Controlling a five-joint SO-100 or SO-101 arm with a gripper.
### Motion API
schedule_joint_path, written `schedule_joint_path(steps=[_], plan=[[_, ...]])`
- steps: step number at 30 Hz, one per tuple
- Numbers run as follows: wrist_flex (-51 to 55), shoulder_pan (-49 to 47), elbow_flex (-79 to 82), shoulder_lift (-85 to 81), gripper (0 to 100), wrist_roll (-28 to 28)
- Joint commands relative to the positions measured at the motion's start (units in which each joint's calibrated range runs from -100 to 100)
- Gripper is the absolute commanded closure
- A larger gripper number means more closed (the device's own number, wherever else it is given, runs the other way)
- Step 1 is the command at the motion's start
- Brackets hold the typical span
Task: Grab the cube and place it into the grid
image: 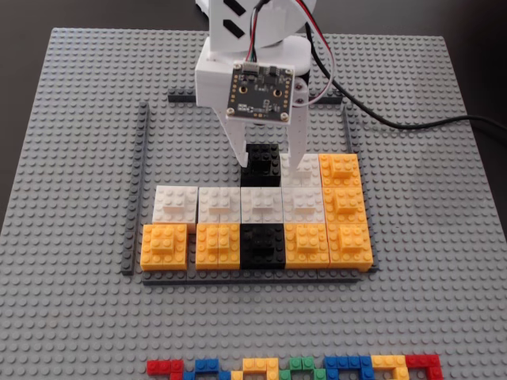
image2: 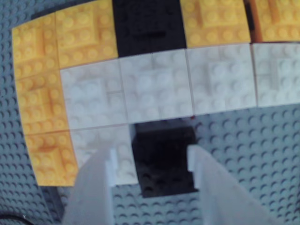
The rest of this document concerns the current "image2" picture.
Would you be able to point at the white lego cube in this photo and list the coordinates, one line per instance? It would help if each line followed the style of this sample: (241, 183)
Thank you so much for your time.
(93, 140)
(222, 79)
(93, 96)
(276, 75)
(157, 89)

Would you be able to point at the black lego cube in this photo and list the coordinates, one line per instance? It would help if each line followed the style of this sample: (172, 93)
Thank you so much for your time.
(164, 152)
(150, 25)

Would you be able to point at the grey lego baseplate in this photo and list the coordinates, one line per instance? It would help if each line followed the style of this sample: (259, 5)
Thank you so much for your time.
(234, 152)

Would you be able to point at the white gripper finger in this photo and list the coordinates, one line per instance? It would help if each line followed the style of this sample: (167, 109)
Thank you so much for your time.
(225, 201)
(93, 194)

